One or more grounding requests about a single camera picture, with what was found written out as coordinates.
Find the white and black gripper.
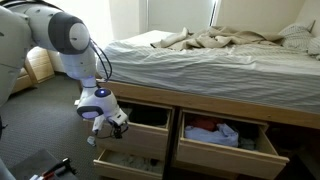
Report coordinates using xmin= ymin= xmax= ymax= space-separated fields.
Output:
xmin=107 ymin=106 xmax=129 ymax=139

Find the wooden drawer with black cloth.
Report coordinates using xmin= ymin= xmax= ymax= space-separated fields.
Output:
xmin=83 ymin=98 xmax=175 ymax=162

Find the wooden drawer with blue cloth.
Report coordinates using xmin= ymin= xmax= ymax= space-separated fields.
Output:
xmin=174 ymin=108 xmax=290 ymax=180

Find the small crumpled paper scrap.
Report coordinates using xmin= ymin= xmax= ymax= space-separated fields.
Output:
xmin=87 ymin=134 xmax=97 ymax=147

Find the shallow wooden drawer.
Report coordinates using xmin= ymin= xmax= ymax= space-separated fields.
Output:
xmin=93 ymin=148 xmax=166 ymax=180

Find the red cloth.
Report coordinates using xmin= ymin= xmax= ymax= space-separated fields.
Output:
xmin=189 ymin=114 xmax=223 ymax=132

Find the light blue cloth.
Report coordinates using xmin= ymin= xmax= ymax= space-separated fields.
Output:
xmin=184 ymin=123 xmax=240 ymax=148

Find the light wooden nightstand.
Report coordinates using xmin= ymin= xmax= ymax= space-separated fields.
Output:
xmin=24 ymin=45 xmax=56 ymax=84

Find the mattress with striped grey sheet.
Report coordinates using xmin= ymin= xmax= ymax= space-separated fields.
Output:
xmin=96 ymin=29 xmax=320 ymax=116

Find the tan upholstered armchair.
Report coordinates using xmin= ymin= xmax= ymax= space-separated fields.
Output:
xmin=9 ymin=66 xmax=34 ymax=96

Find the grey cloth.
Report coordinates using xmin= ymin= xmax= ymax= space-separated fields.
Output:
xmin=238 ymin=137 xmax=258 ymax=151

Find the beige crumpled blanket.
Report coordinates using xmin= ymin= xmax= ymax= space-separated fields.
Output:
xmin=150 ymin=25 xmax=284 ymax=52

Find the large striped pillow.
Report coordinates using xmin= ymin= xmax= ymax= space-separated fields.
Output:
xmin=278 ymin=20 xmax=316 ymax=53

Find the small striped pillow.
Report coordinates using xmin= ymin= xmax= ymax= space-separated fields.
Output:
xmin=306 ymin=35 xmax=320 ymax=61

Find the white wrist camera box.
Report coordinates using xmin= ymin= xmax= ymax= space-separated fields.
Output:
xmin=91 ymin=114 xmax=106 ymax=135

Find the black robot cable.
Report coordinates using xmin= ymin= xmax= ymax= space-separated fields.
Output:
xmin=89 ymin=38 xmax=114 ymax=83

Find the light wooden bed frame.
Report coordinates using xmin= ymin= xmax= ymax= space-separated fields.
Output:
xmin=74 ymin=78 xmax=320 ymax=180

